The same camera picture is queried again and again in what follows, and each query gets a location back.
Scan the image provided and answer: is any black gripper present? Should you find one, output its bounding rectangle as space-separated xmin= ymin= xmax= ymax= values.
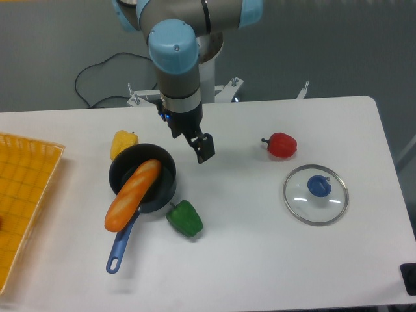
xmin=156 ymin=99 xmax=215 ymax=164

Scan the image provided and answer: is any glass lid blue knob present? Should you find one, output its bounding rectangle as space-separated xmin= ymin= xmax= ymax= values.
xmin=282 ymin=164 xmax=349 ymax=226

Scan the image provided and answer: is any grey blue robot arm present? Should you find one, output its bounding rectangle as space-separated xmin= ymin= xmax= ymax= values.
xmin=112 ymin=1 xmax=263 ymax=163

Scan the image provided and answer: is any orange toy baguette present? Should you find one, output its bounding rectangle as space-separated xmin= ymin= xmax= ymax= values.
xmin=104 ymin=159 xmax=163 ymax=232

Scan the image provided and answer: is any green toy bell pepper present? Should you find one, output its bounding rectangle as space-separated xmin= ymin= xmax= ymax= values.
xmin=166 ymin=200 xmax=203 ymax=237

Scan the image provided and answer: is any red toy bell pepper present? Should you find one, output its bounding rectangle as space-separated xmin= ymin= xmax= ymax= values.
xmin=261 ymin=133 xmax=298 ymax=159

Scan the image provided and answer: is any yellow toy bell pepper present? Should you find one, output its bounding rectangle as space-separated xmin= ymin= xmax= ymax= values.
xmin=110 ymin=130 xmax=139 ymax=161

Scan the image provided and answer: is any orange plastic basket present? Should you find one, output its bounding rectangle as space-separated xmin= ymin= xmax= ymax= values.
xmin=1 ymin=133 xmax=65 ymax=293

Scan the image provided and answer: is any black object table corner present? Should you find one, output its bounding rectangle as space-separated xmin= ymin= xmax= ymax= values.
xmin=400 ymin=263 xmax=416 ymax=296

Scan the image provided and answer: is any white metal base frame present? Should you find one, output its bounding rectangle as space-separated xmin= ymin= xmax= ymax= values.
xmin=126 ymin=77 xmax=310 ymax=107

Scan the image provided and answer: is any dark pot blue handle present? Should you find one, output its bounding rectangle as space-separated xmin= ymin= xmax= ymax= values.
xmin=104 ymin=144 xmax=176 ymax=274

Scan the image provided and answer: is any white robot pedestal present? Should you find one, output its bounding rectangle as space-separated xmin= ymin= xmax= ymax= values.
xmin=197 ymin=32 xmax=224 ymax=104

